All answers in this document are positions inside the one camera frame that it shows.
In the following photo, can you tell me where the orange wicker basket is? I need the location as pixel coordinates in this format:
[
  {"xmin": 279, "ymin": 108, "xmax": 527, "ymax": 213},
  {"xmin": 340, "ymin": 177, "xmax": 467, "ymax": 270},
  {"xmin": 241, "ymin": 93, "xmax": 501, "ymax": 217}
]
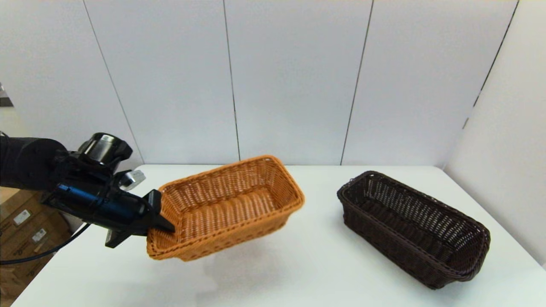
[{"xmin": 146, "ymin": 155, "xmax": 305, "ymax": 262}]

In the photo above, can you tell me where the dark brown wicker basket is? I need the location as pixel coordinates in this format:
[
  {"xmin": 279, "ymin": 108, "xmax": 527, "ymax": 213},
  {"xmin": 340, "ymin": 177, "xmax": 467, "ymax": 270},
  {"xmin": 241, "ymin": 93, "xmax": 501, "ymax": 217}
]
[{"xmin": 337, "ymin": 171, "xmax": 491, "ymax": 290}]

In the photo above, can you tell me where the brown cardboard box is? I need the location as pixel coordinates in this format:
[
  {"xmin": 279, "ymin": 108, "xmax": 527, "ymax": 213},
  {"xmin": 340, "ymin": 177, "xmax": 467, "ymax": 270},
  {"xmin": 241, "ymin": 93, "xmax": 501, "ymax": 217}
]
[
  {"xmin": 0, "ymin": 215, "xmax": 73, "ymax": 267},
  {"xmin": 0, "ymin": 197, "xmax": 64, "ymax": 239},
  {"xmin": 0, "ymin": 188, "xmax": 43, "ymax": 210},
  {"xmin": 0, "ymin": 243, "xmax": 64, "ymax": 301}
]

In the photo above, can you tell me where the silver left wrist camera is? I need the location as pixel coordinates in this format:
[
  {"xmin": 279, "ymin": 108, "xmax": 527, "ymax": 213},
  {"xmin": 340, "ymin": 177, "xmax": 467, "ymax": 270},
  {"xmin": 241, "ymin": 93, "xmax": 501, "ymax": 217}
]
[{"xmin": 119, "ymin": 170, "xmax": 146, "ymax": 191}]

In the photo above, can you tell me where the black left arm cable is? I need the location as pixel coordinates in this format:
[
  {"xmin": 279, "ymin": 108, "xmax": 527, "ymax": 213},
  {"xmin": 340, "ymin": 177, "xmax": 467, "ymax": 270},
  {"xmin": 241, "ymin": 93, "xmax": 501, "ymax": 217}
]
[{"xmin": 0, "ymin": 223, "xmax": 91, "ymax": 265}]

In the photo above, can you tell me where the grey wall fixture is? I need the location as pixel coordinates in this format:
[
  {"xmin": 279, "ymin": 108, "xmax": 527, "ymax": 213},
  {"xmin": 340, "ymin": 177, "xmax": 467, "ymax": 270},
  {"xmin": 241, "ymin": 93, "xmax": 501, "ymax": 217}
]
[{"xmin": 0, "ymin": 81, "xmax": 14, "ymax": 108}]

